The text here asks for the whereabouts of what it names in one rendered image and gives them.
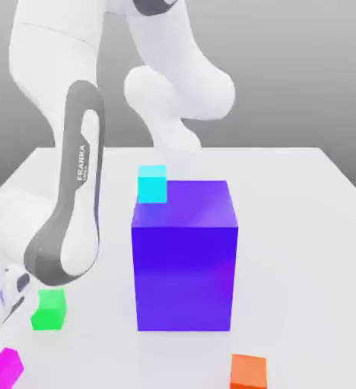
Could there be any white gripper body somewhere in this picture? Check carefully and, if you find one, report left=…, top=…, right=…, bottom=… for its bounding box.
left=0, top=289, right=40, bottom=372

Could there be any small green cube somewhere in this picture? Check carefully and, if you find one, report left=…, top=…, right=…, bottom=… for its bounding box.
left=30, top=287, right=67, bottom=331

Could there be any small magenta cube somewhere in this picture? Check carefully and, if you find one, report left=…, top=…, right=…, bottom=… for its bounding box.
left=0, top=346, right=25, bottom=389

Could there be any small cyan cube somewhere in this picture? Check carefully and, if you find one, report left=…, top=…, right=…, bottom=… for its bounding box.
left=137, top=165, right=168, bottom=204

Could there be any small orange cube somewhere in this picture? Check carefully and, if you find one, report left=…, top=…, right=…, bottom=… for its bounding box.
left=229, top=353, right=269, bottom=389

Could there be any large purple box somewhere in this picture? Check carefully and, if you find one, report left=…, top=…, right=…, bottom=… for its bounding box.
left=131, top=179, right=239, bottom=333

